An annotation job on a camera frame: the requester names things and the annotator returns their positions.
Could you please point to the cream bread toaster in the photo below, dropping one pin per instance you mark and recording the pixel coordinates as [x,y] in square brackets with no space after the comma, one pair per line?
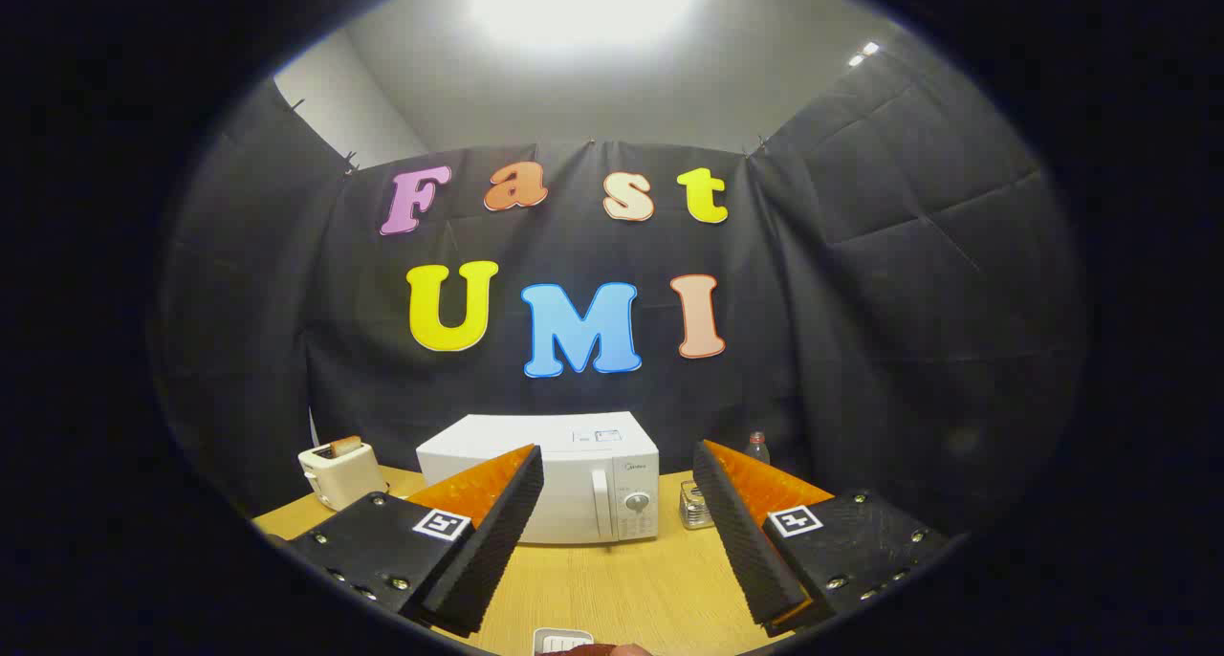
[339,479]

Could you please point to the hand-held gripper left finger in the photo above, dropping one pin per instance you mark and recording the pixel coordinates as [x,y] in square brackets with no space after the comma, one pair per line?
[497,541]

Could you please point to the clear bottle red label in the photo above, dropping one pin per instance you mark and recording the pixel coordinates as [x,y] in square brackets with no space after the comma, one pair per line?
[757,448]

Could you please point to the toasted bread slice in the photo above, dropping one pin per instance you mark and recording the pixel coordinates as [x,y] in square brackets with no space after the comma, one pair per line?
[346,446]

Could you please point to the white toaster oven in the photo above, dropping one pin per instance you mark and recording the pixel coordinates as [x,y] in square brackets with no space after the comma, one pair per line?
[574,484]

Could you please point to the small ceiling spot light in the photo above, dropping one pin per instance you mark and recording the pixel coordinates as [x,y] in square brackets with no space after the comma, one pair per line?
[863,54]

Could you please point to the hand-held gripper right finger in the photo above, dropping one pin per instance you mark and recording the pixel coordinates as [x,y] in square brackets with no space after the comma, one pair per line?
[746,541]

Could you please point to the white ridged tray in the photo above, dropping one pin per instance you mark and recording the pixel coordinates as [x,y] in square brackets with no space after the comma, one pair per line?
[559,639]

